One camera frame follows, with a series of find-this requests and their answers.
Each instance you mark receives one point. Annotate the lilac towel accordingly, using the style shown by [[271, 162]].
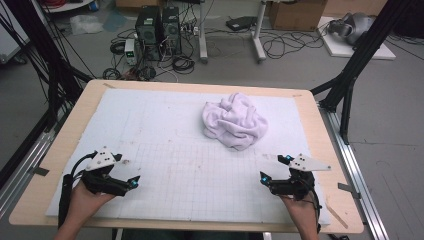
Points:
[[235, 121]]

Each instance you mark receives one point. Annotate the brown cardboard box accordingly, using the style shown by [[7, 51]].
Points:
[[296, 15]]

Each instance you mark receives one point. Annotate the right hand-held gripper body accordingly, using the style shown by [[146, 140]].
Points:
[[296, 186]]

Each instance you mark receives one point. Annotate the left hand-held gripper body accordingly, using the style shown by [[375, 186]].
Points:
[[100, 181]]

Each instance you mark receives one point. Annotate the black tape piece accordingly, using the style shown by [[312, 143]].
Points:
[[348, 189], [39, 171]]

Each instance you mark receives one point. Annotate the aluminium rail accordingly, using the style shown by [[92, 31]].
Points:
[[353, 166], [26, 166]]

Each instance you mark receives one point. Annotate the teal floor sheet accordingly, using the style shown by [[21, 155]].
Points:
[[115, 20]]

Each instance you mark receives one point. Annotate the white floor board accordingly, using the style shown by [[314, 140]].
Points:
[[340, 48]]

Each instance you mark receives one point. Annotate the grey robot head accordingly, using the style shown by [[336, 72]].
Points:
[[355, 26]]

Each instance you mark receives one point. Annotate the large black computer tower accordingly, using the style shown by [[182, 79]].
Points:
[[148, 31]]

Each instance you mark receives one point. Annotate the white power supply unit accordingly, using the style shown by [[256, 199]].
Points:
[[130, 51]]

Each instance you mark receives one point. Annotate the thin wooden stick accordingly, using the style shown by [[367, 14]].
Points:
[[336, 216]]

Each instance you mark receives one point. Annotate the black flat device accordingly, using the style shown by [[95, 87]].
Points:
[[240, 23]]

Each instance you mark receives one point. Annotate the black metal frame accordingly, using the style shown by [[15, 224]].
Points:
[[350, 76], [53, 66]]

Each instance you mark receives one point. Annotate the clear plastic bag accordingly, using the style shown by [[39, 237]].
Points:
[[86, 24]]

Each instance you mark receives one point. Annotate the slim black computer tower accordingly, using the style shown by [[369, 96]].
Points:
[[171, 30]]

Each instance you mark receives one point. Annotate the white grid mat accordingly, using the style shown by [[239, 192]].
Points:
[[166, 116]]

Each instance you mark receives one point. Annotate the person's dark clothing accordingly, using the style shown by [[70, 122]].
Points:
[[183, 235]]

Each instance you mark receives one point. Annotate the white desk leg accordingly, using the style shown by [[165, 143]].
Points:
[[203, 33], [258, 36]]

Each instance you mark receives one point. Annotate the person's right hand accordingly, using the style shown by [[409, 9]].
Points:
[[303, 211]]

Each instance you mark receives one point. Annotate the person's left hand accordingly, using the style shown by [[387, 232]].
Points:
[[85, 205]]

